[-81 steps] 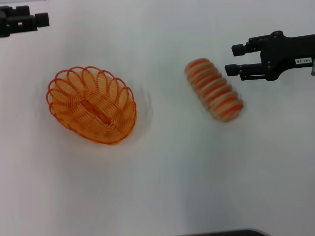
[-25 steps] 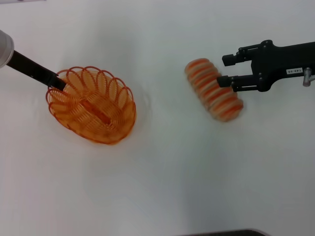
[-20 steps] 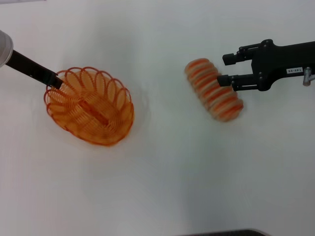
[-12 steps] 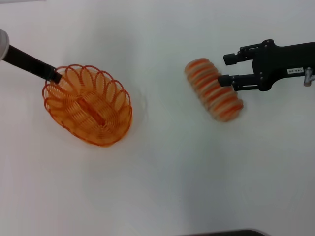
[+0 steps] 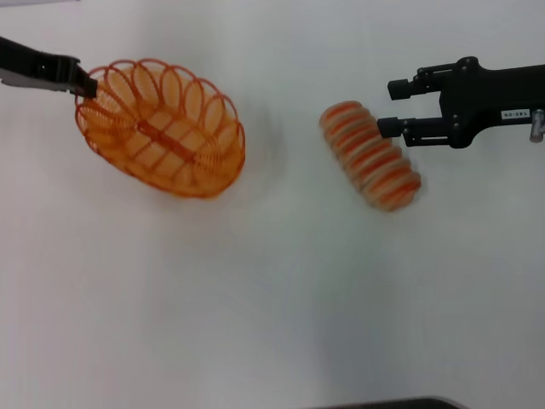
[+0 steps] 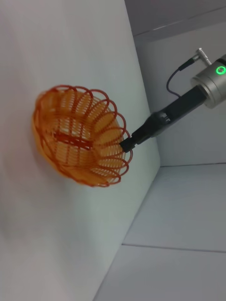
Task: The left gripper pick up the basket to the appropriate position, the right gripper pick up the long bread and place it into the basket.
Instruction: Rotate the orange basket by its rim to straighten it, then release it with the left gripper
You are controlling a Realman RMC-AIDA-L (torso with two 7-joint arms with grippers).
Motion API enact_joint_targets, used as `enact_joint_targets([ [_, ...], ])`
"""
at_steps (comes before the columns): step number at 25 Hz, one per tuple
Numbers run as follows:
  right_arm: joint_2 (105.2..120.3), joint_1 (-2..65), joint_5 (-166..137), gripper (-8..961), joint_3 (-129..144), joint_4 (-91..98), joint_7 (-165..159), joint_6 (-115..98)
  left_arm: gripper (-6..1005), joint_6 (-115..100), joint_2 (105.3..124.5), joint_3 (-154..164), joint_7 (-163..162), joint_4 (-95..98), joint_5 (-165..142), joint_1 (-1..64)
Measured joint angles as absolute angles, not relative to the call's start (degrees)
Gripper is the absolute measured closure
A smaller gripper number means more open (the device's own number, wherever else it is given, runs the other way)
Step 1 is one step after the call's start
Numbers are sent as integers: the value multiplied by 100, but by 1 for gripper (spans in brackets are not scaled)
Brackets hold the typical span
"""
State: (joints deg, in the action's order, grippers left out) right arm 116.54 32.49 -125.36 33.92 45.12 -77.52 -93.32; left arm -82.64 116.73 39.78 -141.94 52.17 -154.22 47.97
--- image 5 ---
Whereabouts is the orange wire basket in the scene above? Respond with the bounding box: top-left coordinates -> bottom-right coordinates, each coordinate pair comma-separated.
74,58 -> 247,200

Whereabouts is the black robot torso edge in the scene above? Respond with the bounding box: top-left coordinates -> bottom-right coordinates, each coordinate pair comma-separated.
297,395 -> 464,409

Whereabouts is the orange striped ribbed bread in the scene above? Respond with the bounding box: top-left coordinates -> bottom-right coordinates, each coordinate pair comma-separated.
318,100 -> 423,213

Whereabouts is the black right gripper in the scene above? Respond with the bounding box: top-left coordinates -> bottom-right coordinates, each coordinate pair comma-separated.
376,55 -> 545,150

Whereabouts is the silver metal connector plug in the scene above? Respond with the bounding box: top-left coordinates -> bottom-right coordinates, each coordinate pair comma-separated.
529,108 -> 545,144

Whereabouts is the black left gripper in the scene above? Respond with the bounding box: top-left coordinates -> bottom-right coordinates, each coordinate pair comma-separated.
0,35 -> 99,99

